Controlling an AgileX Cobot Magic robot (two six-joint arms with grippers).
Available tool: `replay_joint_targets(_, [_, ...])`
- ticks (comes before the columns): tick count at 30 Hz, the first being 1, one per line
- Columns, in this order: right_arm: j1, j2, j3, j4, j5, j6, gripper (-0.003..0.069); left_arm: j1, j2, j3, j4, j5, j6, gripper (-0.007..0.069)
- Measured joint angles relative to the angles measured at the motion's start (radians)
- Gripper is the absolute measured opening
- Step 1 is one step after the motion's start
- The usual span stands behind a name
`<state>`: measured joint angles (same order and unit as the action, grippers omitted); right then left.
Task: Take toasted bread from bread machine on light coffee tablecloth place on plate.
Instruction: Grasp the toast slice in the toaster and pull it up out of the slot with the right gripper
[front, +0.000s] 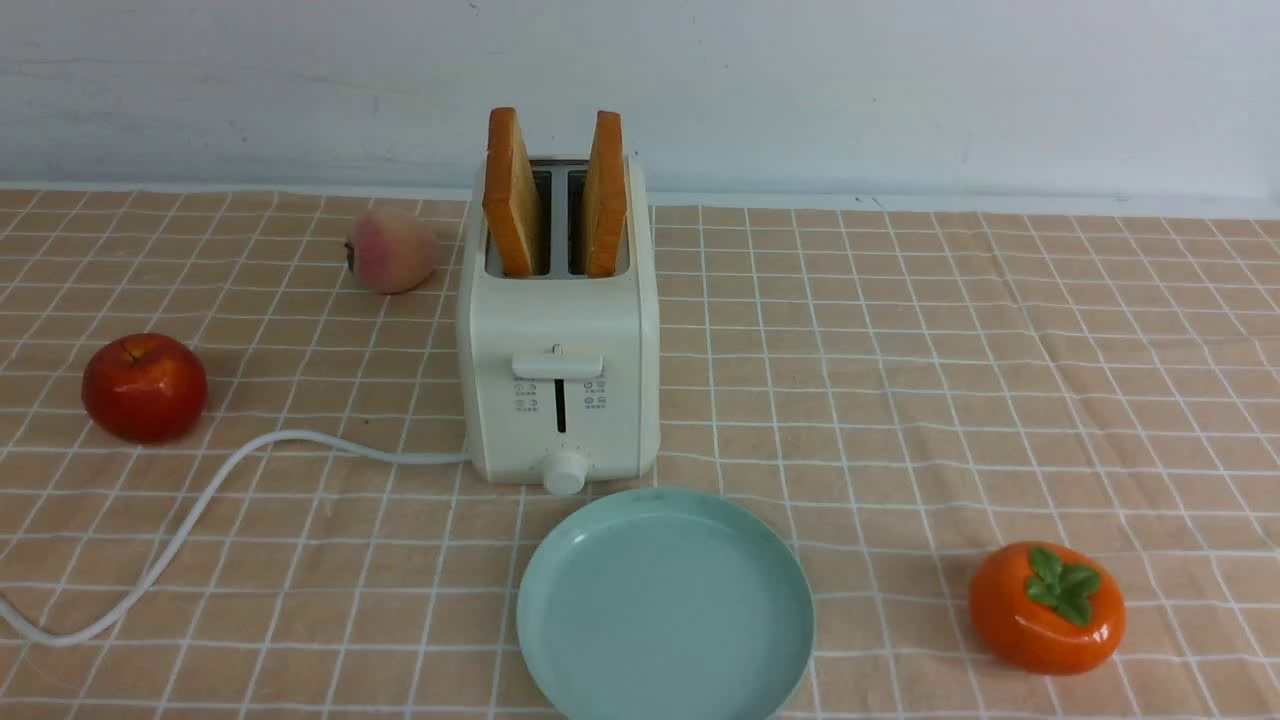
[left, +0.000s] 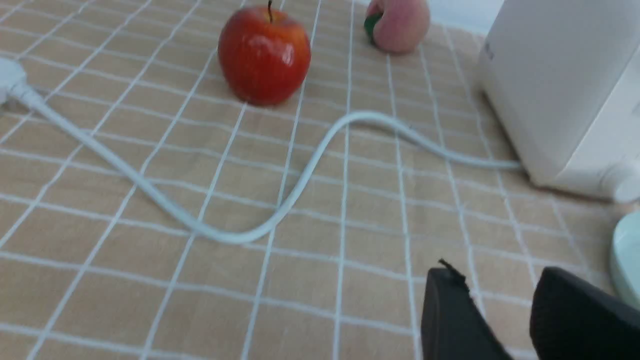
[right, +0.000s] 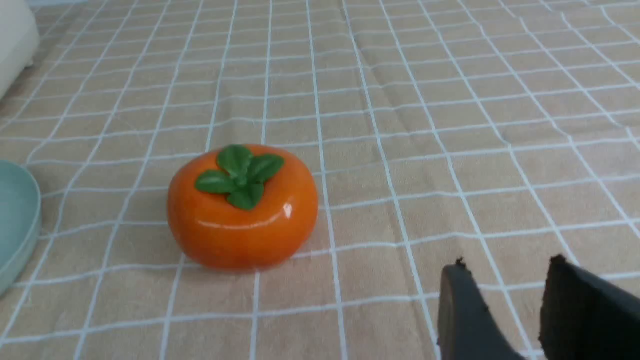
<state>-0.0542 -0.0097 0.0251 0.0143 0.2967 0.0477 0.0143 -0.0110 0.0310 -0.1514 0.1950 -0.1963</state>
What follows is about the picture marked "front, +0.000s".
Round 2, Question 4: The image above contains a toast slice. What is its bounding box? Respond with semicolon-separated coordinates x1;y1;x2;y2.
483;108;548;278
581;110;628;278

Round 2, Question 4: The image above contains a red apple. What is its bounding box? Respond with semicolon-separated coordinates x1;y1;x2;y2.
81;332;209;445

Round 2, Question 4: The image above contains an orange checkered tablecloth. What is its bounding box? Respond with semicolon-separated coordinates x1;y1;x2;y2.
1;190;1279;719

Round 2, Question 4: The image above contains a light green plate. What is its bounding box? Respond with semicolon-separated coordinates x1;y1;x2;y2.
516;488;817;719

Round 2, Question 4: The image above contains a white power cable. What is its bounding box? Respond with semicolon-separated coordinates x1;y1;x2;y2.
0;430;472;647

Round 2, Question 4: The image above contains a white two-slot toaster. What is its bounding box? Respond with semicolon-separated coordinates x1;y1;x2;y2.
456;158;660;496

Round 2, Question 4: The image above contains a pink peach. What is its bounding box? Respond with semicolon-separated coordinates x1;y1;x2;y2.
344;208;442;295

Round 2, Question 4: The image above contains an orange persimmon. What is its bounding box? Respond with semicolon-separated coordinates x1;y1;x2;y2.
968;541;1126;675

